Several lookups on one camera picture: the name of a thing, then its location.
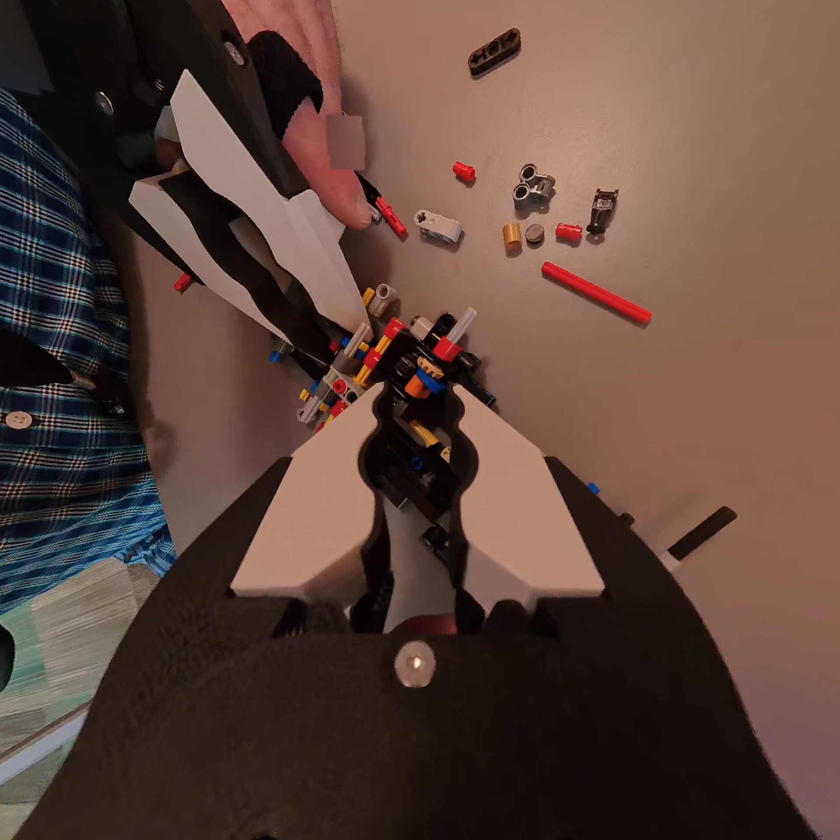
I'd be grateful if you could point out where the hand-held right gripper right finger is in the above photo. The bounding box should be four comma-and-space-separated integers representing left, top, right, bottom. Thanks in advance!
449, 385, 606, 606

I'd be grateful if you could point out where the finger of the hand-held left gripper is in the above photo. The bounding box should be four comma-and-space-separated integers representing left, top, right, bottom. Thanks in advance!
127, 171, 343, 363
168, 68, 375, 333

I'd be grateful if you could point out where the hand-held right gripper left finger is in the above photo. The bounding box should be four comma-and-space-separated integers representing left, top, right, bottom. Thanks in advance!
230, 382, 396, 627

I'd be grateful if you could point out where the multicoloured lego technic model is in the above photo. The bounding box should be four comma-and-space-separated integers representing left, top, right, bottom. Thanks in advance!
268, 283, 738, 572

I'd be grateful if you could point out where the long red lego axle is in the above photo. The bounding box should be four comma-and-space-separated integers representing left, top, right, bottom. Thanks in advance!
542, 261, 652, 324

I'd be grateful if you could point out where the black lego beam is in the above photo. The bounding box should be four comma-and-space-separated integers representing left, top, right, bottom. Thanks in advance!
469, 28, 522, 74

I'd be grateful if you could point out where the small black lego connector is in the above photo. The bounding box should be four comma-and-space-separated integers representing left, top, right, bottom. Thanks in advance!
586, 188, 620, 236

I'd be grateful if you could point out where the grey double lego connector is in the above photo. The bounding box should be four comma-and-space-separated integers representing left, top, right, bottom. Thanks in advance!
512, 164, 557, 210

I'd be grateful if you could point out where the person's left hand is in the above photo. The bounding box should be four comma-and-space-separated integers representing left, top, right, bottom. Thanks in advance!
223, 0, 382, 231

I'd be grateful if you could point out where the blue plaid shirt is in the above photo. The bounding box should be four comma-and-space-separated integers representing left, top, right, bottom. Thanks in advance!
0, 88, 178, 614

